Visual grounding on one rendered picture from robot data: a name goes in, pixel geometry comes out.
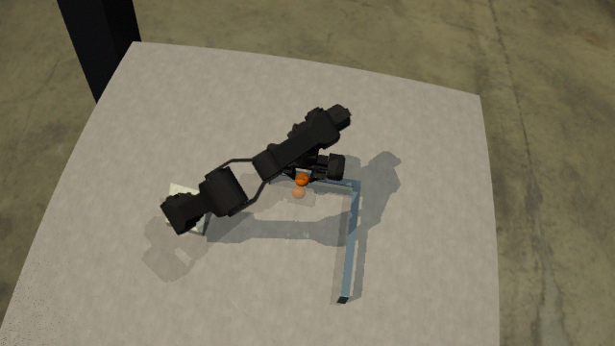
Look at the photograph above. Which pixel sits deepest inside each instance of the low clear l-shaped wall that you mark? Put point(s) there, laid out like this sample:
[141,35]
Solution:
[337,190]

